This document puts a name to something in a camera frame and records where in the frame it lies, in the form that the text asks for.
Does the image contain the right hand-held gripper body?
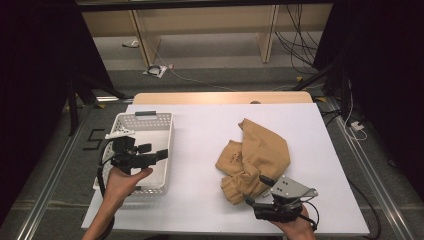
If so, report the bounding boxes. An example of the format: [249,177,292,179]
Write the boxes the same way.
[253,174,319,224]

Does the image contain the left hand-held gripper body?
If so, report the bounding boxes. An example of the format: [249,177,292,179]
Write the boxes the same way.
[104,126,158,175]

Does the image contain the white perforated plastic basket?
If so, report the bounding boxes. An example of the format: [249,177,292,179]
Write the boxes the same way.
[92,111,174,201]

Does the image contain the tan pants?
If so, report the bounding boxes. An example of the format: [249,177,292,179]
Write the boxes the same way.
[214,118,292,206]

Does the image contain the person's left hand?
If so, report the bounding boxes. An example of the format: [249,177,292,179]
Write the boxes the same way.
[104,166,154,208]

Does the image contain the person's right hand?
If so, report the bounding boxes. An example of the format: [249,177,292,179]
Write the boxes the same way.
[270,205,318,240]

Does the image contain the white table cover sheet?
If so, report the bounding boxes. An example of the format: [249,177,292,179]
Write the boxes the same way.
[80,102,370,237]

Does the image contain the black tripod stand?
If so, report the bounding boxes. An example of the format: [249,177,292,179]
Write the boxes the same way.
[66,74,134,138]
[291,59,354,126]

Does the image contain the black curtain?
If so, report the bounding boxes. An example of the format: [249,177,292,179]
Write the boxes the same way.
[313,0,424,194]
[0,0,114,218]

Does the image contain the wooden shelf unit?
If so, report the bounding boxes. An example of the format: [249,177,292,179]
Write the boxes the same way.
[81,3,334,68]

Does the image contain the left hand-held gripper black cable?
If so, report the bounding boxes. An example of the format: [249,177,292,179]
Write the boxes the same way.
[94,139,116,240]

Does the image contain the hand-held gripper black cable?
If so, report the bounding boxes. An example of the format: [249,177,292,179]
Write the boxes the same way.
[298,179,383,240]
[94,139,116,240]

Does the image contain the clear packet with black ring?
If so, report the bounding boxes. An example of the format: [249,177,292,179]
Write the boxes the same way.
[143,64,168,79]

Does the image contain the white floor cable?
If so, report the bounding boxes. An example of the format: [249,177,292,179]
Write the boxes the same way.
[168,64,239,93]

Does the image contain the aluminium floor rail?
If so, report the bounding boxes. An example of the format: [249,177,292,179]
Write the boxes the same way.
[14,103,93,240]
[323,96,418,240]

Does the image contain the right hand-held gripper black cable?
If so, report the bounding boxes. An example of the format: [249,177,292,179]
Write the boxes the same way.
[298,179,383,240]

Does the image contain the bundle of black floor cables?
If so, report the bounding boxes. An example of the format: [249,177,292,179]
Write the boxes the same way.
[274,3,321,76]

